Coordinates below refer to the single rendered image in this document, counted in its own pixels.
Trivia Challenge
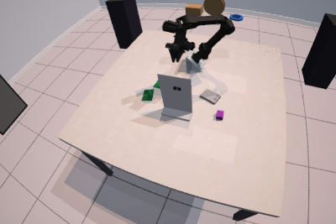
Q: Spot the small purple block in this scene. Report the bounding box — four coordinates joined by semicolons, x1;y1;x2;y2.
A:
216;110;223;120

